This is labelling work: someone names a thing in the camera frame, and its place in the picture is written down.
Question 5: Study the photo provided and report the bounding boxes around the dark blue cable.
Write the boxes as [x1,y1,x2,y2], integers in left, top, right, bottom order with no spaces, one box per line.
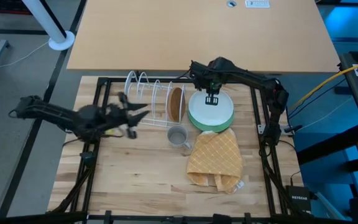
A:
[287,77,346,121]

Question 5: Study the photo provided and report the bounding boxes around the thin black power cable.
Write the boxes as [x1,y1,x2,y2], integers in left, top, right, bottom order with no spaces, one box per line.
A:
[289,170,301,187]

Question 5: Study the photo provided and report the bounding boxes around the yellow checked cloth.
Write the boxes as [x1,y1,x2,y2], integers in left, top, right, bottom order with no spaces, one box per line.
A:
[186,128,245,194]

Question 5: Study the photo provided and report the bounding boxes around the light wooden desk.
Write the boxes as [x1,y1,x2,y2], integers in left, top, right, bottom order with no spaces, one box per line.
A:
[66,0,341,75]

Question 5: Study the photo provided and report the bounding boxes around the white wire dish rack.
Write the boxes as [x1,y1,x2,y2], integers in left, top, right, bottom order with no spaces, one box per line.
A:
[124,70,188,128]

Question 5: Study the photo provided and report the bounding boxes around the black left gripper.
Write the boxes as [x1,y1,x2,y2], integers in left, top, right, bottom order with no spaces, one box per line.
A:
[103,91,150,139]

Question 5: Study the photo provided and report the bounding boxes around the white floor cable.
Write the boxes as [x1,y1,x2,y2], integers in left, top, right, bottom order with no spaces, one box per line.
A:
[0,40,50,71]

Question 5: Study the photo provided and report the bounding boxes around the white plate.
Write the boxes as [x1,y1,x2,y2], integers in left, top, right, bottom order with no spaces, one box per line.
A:
[188,90,235,127]

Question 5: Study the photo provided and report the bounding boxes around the white pole with round base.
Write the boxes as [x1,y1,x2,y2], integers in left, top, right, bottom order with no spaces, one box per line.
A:
[21,0,76,52]

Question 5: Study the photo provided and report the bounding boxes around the white socket panel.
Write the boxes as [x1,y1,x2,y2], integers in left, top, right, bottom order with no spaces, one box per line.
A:
[244,0,270,9]

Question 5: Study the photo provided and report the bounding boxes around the brown wooden plate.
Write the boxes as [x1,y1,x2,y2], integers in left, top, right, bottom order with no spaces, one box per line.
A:
[167,87,186,123]

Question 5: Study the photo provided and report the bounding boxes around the yellow cable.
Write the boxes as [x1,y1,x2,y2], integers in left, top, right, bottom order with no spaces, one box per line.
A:
[287,57,358,111]

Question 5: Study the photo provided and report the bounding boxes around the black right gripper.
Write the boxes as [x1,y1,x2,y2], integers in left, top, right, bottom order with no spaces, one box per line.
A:
[197,74,223,106]

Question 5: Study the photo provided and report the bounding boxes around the grey mug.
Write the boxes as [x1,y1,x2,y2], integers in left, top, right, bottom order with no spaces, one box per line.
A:
[166,124,194,152]

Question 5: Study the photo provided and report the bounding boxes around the dark crate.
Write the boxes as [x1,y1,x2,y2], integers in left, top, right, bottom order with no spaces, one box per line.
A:
[0,0,32,16]

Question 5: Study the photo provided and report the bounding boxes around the black aluminium frame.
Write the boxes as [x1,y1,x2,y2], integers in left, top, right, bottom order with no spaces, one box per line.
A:
[47,76,310,224]

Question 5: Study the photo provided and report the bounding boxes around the black Netgear switch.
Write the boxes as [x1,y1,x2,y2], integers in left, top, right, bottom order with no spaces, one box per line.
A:
[285,185,312,214]

